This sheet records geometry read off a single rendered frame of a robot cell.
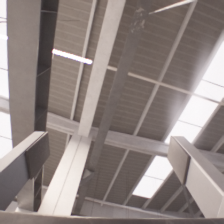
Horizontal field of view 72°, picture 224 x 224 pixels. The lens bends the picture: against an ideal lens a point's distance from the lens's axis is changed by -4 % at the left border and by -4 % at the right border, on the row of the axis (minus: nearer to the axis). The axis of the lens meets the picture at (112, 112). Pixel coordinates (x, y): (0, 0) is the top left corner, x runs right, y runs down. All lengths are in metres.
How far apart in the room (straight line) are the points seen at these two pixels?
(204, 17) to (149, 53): 2.61
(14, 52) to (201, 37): 7.36
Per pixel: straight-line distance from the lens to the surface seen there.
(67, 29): 7.96
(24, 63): 2.68
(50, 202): 5.70
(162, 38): 7.74
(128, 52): 4.30
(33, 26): 2.50
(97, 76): 6.16
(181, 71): 8.43
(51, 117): 9.22
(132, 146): 8.70
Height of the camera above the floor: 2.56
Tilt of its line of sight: 60 degrees up
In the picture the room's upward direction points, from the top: 9 degrees clockwise
